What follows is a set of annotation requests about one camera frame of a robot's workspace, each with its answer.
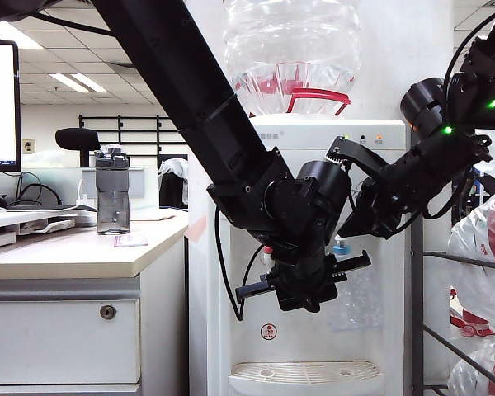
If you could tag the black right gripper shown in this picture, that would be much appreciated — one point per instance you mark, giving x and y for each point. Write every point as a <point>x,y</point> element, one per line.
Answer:
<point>389,202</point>

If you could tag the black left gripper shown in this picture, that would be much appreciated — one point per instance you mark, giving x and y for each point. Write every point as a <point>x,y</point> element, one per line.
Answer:
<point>303,274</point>

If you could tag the blue collar cold tap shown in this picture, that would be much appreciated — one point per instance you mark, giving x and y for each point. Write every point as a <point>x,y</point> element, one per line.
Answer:
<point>341,248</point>

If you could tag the clear textured plastic mug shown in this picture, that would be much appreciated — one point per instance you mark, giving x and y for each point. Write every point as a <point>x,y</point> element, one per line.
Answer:
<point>354,305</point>

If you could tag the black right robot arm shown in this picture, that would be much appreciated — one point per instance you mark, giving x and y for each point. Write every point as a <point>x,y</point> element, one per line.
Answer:
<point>437,165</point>

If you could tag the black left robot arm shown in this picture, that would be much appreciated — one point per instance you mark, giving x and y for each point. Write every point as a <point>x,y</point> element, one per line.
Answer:
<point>189,95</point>

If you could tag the white water dispenser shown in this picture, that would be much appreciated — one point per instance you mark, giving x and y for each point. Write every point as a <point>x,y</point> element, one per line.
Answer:
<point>305,354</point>

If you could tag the clear dispenser water jug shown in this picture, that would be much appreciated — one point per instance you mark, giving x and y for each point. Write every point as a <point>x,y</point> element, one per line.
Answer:
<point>297,49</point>

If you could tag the grey translucent water bottle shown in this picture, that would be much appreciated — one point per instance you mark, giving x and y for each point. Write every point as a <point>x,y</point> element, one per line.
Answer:
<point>113,198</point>

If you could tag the white desk riser tray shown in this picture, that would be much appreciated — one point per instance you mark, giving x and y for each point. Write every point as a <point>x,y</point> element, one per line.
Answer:
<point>8,218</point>

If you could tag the red collar hot tap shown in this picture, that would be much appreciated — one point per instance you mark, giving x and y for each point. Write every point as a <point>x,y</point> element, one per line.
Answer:
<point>267,256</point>

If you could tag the white drip tray grille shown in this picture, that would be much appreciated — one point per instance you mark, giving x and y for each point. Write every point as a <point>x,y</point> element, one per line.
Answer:
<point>305,371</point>

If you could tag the black metal jug rack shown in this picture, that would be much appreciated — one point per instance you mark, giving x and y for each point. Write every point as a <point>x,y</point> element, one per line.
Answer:
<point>416,288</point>

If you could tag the pink sticky note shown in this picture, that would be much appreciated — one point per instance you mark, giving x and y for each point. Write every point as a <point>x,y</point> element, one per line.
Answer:
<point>196,229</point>

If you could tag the black office chair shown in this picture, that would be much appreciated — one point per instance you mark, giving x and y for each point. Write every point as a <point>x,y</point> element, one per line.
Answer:
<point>169,194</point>

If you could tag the white garment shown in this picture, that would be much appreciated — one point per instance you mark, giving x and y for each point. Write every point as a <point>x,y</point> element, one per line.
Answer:
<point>175,167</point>

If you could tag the round metal drawer lock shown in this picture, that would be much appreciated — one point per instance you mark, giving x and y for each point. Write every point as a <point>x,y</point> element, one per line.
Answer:
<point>107,312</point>

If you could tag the white power adapter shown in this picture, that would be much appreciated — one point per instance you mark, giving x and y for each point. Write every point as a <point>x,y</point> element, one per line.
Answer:
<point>86,202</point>

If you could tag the black background shelving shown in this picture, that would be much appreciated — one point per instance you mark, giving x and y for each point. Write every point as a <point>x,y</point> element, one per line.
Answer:
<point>119,123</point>

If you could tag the ceiling air vent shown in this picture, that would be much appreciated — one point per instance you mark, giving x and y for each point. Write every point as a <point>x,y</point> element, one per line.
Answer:
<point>121,67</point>

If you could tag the black chair headrest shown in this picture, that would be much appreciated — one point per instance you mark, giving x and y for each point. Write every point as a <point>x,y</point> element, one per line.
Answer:
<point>76,139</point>

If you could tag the ceiling light panel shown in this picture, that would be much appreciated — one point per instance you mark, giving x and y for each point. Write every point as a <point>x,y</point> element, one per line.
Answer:
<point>78,82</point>
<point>12,37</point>

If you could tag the black computer monitor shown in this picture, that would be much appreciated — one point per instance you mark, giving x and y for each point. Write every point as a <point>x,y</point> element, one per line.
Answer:
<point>0,103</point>

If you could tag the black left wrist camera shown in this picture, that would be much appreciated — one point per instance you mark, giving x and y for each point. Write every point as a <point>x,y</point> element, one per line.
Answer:
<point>309,301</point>

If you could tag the beige wall socket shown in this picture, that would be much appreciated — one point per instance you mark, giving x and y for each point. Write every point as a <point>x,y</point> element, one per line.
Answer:
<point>28,146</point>

